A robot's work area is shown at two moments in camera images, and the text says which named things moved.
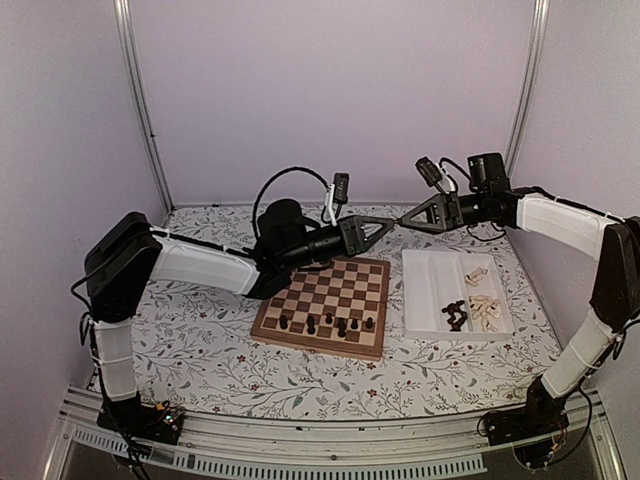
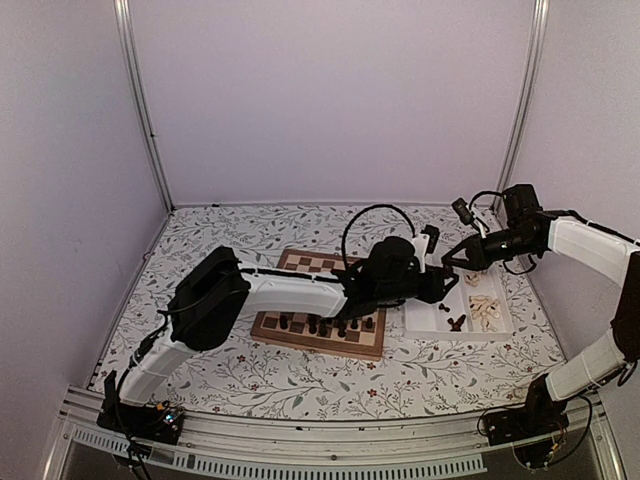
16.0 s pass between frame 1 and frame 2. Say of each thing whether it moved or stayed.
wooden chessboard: stayed
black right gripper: moved
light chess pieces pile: stayed
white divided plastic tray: stayed
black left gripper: moved
